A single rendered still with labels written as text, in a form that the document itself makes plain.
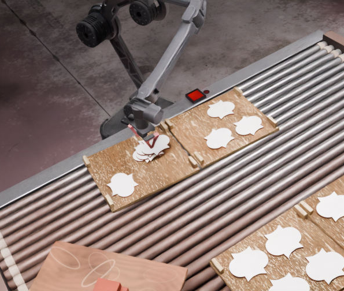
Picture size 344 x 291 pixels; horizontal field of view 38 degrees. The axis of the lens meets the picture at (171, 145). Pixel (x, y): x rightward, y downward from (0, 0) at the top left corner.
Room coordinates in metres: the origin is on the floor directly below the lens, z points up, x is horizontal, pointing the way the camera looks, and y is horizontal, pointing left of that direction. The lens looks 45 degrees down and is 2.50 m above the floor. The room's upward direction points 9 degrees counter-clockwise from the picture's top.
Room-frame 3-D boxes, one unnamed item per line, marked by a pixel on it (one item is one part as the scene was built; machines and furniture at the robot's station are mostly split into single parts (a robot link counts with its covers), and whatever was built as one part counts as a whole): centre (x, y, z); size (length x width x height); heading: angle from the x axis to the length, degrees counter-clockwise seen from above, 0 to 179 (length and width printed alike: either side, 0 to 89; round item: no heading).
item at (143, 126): (1.54, 0.11, 1.14); 0.10 x 0.07 x 0.07; 30
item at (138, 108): (1.54, 0.10, 1.20); 0.07 x 0.06 x 0.07; 47
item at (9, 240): (1.63, -0.10, 0.90); 1.95 x 0.05 x 0.05; 116
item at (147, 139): (1.51, 0.09, 1.07); 0.07 x 0.07 x 0.09; 30
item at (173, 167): (1.50, 0.15, 0.93); 0.41 x 0.35 x 0.02; 112
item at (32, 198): (1.76, -0.04, 0.90); 1.95 x 0.05 x 0.05; 116
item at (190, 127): (1.66, -0.23, 0.93); 0.41 x 0.35 x 0.02; 113
